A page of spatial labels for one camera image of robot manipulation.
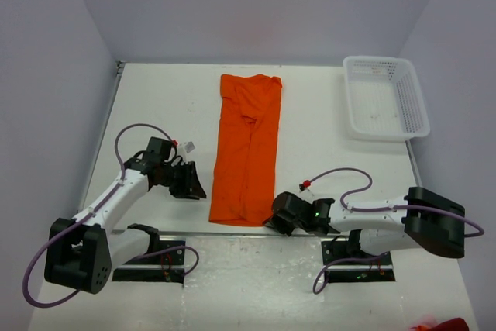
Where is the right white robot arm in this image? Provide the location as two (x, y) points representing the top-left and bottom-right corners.
(264, 187), (465, 264)

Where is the orange t shirt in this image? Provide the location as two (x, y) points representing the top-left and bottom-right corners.
(208, 74), (283, 226)

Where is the purple cable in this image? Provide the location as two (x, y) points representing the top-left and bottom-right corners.
(312, 167), (485, 295)
(22, 123), (201, 309)

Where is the white plastic basket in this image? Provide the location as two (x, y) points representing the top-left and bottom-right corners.
(343, 56), (430, 142)

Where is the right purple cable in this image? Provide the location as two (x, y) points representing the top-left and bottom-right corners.
(312, 167), (485, 295)

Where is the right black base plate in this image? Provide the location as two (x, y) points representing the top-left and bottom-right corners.
(321, 236), (396, 284)

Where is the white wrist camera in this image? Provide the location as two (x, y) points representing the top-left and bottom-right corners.
(170, 141), (195, 164)
(298, 180), (314, 196)

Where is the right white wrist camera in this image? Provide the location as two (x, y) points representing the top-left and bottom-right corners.
(298, 180), (314, 196)

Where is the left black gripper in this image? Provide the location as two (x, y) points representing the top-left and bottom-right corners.
(159, 160), (206, 200)

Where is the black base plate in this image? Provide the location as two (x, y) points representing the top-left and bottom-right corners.
(112, 250), (185, 284)
(321, 236), (396, 284)

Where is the red cloth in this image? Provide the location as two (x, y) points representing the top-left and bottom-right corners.
(409, 318), (470, 331)

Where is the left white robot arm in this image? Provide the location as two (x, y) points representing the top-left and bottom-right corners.
(44, 137), (206, 294)

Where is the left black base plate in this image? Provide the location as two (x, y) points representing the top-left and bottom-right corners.
(112, 250), (185, 284)

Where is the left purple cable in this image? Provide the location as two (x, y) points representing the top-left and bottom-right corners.
(22, 123), (201, 309)

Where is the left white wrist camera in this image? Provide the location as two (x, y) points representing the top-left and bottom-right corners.
(170, 141), (195, 164)

